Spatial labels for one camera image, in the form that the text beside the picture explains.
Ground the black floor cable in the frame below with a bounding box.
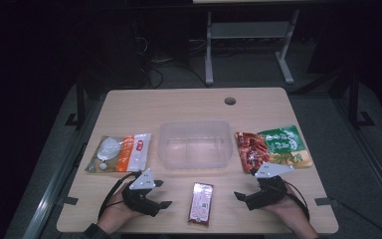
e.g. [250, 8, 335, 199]
[331, 198, 382, 239]

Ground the black metal stand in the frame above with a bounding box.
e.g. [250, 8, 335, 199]
[347, 71, 376, 128]
[64, 76, 88, 130]

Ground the tangle of dark floor cables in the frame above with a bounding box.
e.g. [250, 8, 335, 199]
[135, 34, 210, 90]

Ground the orange white food pouch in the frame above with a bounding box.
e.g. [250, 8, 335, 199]
[85, 132, 152, 173]

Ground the person's left hand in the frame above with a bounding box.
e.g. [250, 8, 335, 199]
[97, 183, 143, 235]

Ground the grey metal floor rail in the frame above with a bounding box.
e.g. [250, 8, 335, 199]
[331, 96, 382, 215]
[21, 96, 103, 239]

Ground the grey table bracket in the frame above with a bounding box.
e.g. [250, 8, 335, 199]
[61, 196, 80, 206]
[313, 196, 333, 207]

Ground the white metal table frame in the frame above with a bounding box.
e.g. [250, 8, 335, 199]
[204, 9, 301, 86]

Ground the clear plastic container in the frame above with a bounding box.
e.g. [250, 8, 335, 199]
[157, 119, 234, 171]

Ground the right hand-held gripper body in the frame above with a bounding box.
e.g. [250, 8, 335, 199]
[245, 161, 294, 211]

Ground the green red food pouch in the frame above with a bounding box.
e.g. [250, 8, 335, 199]
[234, 124, 313, 174]

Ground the right hand-held gripper black cable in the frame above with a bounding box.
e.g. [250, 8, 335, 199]
[283, 180, 311, 222]

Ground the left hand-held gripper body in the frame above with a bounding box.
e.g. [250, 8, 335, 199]
[122, 168, 162, 217]

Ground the small dark red snack packet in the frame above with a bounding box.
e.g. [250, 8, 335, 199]
[188, 181, 214, 227]

